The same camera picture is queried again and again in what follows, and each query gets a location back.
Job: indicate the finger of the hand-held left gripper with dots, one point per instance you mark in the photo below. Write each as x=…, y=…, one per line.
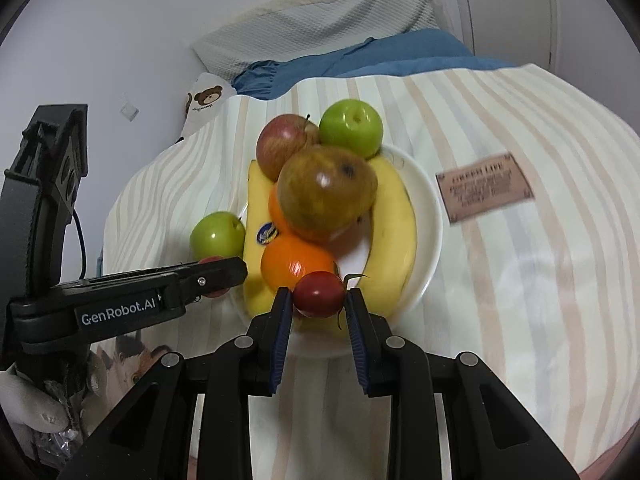
x=215, y=277

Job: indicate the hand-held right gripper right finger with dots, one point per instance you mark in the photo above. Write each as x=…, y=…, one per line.
x=357, y=345

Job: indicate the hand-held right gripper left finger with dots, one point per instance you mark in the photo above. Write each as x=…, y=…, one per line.
x=280, y=340

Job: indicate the red cherry tomato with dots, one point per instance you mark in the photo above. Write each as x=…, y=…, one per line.
x=317, y=295
x=210, y=260

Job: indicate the green apple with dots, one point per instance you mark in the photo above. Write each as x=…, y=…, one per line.
x=217, y=235
x=351, y=127

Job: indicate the white ceramic plate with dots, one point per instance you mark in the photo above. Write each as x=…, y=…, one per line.
x=430, y=230

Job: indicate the brownish red-green apple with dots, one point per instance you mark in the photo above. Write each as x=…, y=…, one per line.
x=325, y=190

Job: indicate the red apple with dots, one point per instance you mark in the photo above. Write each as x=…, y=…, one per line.
x=280, y=142

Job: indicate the person's left hand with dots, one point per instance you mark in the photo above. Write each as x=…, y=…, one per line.
x=30, y=400

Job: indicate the orange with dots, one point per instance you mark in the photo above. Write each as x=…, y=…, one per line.
x=290, y=257
x=277, y=210

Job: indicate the cat print cloth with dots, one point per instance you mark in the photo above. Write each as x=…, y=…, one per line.
x=135, y=360

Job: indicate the banana with blue sticker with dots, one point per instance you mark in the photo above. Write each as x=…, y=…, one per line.
x=255, y=195

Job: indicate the black stand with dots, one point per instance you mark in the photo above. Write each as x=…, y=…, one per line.
x=30, y=210

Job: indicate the plain yellow banana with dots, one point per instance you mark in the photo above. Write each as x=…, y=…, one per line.
x=395, y=230

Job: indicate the clear plastic bag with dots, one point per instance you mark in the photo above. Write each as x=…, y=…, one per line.
x=60, y=440

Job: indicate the bear print pillow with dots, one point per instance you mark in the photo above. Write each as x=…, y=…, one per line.
x=205, y=102

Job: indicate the striped cream blanket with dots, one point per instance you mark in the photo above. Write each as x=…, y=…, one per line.
x=525, y=285

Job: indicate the brown label patch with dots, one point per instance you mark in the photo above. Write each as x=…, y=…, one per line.
x=482, y=187

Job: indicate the pink bed sheet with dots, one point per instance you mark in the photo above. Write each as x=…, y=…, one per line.
x=610, y=465

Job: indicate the grey textured pillow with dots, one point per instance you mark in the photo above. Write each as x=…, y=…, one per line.
x=325, y=20

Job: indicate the blue blanket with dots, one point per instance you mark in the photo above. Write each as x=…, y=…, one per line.
x=400, y=52

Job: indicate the white wardrobe door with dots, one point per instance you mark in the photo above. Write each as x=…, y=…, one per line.
x=505, y=5

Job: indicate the white wall switch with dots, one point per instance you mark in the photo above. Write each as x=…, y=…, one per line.
x=129, y=111

